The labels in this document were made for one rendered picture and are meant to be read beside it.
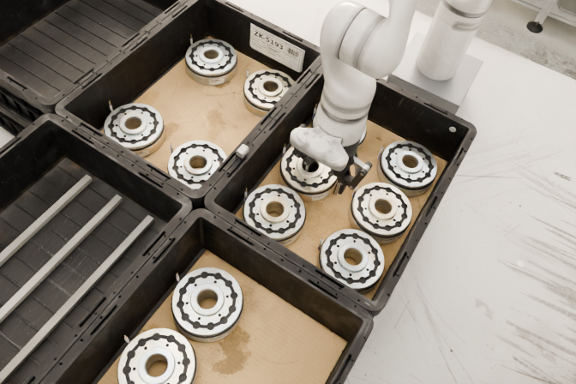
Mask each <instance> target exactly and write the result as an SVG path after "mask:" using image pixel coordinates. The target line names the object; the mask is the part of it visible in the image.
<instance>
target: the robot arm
mask: <svg viewBox="0 0 576 384"><path fill-rule="evenodd" d="M492 1H493V0H440V3H439V5H438V8H437V10H436V12H435V16H434V18H433V20H432V22H431V24H430V27H429V30H428V32H427V34H426V37H425V39H424V41H423V44H422V46H421V49H420V51H419V53H418V55H417V59H416V66H417V68H418V70H419V71H420V72H421V73H422V74H423V75H425V76H427V77H428V78H430V79H433V80H438V81H444V80H448V79H450V78H452V77H453V76H454V74H455V73H456V71H457V69H458V67H459V65H460V63H461V61H462V59H463V57H464V56H465V54H466V52H467V50H468V48H469V46H470V44H471V42H472V40H473V38H474V36H475V34H476V32H477V30H478V28H479V27H480V25H481V23H482V21H483V18H484V16H485V15H486V13H487V11H488V9H489V6H490V4H491V3H492ZM388 2H389V15H388V18H386V17H385V16H383V15H380V14H379V13H377V12H375V11H374V10H372V9H368V8H367V7H365V6H363V5H362V4H360V3H357V2H354V1H349V0H346V1H342V2H340V3H337V4H336V5H334V6H333V7H332V8H331V9H330V10H329V12H328V13H327V15H326V17H325V19H324V21H323V23H322V26H321V35H320V49H321V61H322V68H323V74H324V80H325V82H324V87H323V90H322V95H321V101H320V103H319V104H318V107H317V110H316V114H315V121H314V125H313V128H307V127H306V126H305V125H304V124H301V125H300V126H299V127H298V128H295V129H294V130H292V132H291V137H290V143H291V144H292V146H294V154H295V156H296V157H297V158H302V159H303V169H304V170H305V171H307V172H312V171H313V170H314V166H315V161H316V160H317V161H318V162H320V163H322V164H323V165H325V166H327V167H329V168H331V169H333V173H334V176H336V177H337V179H338V182H337V183H336V186H335V189H334V192H333V194H334V195H337V194H340V195H341V194H342V193H343V192H344V190H345V188H346V186H348V187H349V188H350V189H354V188H356V186H358V184H359V183H360V182H361V181H362V180H363V179H364V177H365V176H366V175H367V173H368V172H369V170H370V169H371V167H372V166H373V165H372V164H371V162H369V161H367V162H366V163H365V164H364V162H362V161H361V160H360V159H358V158H357V148H358V145H359V142H360V140H361V138H362V135H363V131H364V128H365V125H366V122H367V119H368V113H369V108H370V106H371V103H372V100H373V98H374V95H375V90H376V80H375V79H380V78H383V77H386V76H388V75H390V74H392V72H394V70H396V68H398V66H399V64H400V62H401V61H402V58H403V56H404V54H405V48H406V45H407V41H408V37H409V32H410V29H411V23H412V19H413V16H414V13H415V10H416V6H417V3H418V0H388ZM351 165H354V166H355V173H354V174H355V176H352V175H351V171H350V166H351Z"/></svg>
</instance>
